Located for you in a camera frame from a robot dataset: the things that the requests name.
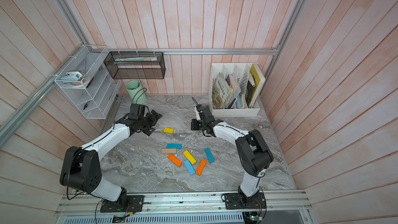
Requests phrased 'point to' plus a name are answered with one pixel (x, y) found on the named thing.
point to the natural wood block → (169, 151)
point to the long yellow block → (189, 156)
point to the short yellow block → (168, 130)
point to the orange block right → (201, 167)
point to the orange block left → (174, 159)
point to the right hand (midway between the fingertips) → (191, 122)
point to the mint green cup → (135, 92)
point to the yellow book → (259, 80)
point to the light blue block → (189, 167)
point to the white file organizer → (242, 70)
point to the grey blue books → (233, 82)
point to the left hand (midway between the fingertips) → (160, 122)
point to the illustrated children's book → (222, 92)
